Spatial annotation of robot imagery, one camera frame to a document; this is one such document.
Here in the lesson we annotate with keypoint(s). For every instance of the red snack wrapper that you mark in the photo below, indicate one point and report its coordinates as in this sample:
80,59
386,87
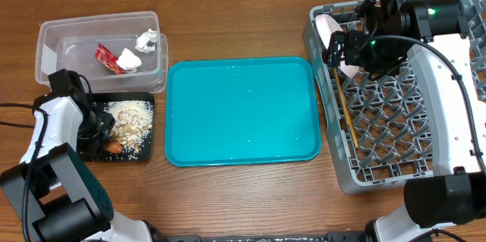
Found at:
109,60

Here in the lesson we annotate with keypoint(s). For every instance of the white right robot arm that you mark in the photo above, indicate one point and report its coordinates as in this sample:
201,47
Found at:
433,37

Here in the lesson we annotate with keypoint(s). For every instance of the rice food scraps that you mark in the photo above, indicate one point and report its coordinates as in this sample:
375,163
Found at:
133,129

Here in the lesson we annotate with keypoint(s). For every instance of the clear plastic bin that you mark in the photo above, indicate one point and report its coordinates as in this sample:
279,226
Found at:
72,43

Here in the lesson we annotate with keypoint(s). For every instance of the foil ball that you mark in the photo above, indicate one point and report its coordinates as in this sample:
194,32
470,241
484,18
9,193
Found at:
146,42

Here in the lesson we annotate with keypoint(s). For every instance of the teal plastic tray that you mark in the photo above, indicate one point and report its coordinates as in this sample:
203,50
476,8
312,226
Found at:
241,112

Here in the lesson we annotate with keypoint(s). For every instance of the large pink plate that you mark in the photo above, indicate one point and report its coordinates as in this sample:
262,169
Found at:
326,25

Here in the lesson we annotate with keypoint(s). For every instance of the black waste tray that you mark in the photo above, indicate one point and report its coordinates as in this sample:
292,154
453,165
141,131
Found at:
99,100

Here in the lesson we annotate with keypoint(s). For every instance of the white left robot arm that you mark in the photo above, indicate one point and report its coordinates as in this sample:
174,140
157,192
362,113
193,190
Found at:
53,192

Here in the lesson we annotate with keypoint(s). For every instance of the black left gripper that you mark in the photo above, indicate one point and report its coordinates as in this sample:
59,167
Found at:
91,147

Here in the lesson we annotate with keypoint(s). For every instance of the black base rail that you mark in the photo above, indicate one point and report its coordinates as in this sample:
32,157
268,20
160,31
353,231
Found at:
333,236

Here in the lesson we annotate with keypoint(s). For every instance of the white tissue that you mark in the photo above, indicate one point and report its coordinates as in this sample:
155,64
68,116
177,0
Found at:
128,61

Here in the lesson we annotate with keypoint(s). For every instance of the wooden chopstick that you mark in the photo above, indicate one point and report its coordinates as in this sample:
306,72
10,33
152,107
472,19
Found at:
349,121
339,88

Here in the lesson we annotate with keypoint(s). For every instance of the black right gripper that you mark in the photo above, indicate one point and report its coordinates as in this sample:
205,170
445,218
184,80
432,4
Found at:
351,47

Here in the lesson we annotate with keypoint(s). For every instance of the orange carrot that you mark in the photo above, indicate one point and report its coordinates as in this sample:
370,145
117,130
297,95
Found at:
113,147

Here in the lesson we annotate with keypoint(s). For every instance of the grey dish rack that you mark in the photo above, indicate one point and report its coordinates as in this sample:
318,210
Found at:
388,115

